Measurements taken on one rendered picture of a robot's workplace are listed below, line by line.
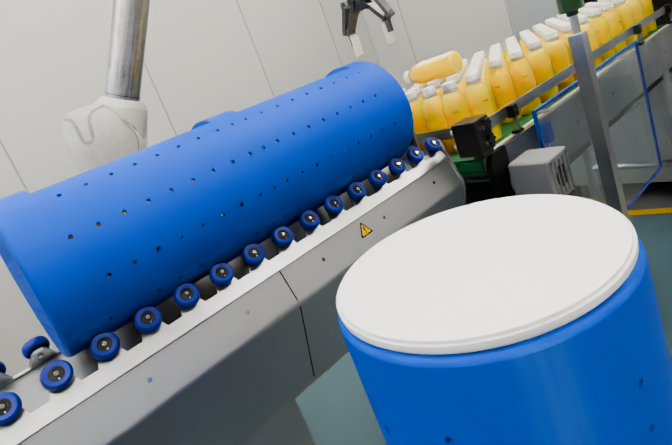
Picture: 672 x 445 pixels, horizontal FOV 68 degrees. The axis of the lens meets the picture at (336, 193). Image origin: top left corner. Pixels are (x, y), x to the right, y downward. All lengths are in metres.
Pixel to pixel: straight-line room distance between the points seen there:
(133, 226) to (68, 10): 3.32
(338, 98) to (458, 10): 4.65
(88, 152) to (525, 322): 1.24
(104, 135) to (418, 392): 1.17
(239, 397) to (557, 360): 0.73
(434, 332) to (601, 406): 0.13
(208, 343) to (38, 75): 3.11
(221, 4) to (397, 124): 3.74
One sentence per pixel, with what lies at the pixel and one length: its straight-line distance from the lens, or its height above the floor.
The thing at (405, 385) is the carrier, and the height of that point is 1.00.
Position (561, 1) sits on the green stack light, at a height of 1.19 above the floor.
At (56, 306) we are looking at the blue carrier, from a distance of 0.84.
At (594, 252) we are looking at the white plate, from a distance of 0.45.
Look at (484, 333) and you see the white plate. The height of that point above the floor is 1.04.
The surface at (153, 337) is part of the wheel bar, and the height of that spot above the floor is 0.93.
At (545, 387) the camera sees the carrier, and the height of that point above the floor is 0.99.
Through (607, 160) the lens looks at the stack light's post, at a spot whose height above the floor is 0.74.
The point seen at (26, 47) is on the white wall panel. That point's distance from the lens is 3.90.
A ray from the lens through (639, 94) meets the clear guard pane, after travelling 2.13.
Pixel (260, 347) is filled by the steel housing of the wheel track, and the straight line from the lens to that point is 0.99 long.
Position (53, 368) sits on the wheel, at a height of 0.97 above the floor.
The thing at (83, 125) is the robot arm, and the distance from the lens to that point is 1.45.
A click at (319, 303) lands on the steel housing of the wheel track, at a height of 0.80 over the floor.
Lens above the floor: 1.25
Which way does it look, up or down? 14 degrees down
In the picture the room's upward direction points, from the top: 21 degrees counter-clockwise
